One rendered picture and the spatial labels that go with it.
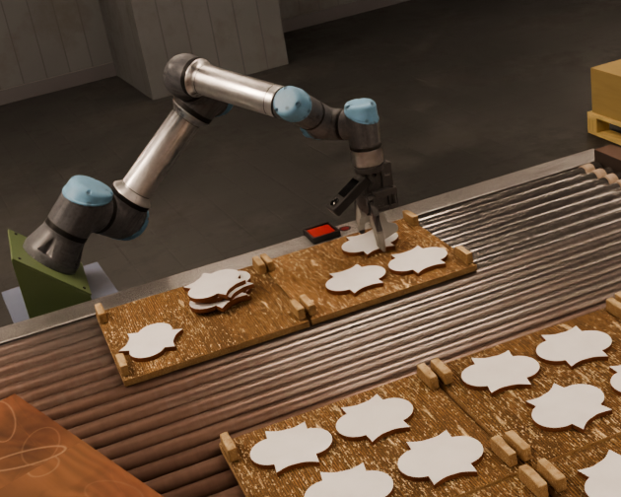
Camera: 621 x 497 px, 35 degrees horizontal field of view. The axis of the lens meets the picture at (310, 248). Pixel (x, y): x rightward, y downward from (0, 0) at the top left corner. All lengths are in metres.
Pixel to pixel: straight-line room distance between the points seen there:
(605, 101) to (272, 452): 4.17
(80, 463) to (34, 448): 0.11
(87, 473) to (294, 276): 0.88
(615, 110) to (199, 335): 3.78
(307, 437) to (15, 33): 7.22
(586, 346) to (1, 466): 1.06
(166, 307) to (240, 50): 5.82
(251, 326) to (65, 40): 6.81
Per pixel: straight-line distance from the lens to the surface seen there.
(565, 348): 1.92
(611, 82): 5.55
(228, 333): 2.14
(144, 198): 2.64
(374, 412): 1.78
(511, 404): 1.78
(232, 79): 2.35
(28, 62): 8.76
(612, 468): 1.62
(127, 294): 2.47
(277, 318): 2.16
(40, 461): 1.70
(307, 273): 2.33
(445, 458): 1.66
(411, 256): 2.31
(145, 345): 2.14
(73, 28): 8.79
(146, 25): 7.75
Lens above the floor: 1.95
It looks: 24 degrees down
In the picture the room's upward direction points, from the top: 10 degrees counter-clockwise
